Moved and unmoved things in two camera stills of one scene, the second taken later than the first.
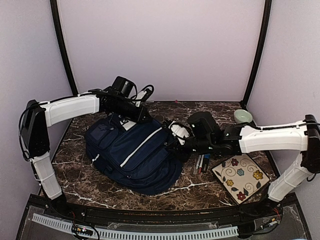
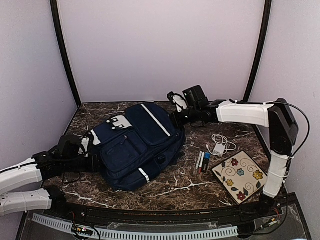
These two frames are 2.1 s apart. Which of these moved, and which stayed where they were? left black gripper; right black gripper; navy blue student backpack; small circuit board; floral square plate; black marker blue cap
Moved: right black gripper; navy blue student backpack; left black gripper
Stayed: small circuit board; floral square plate; black marker blue cap
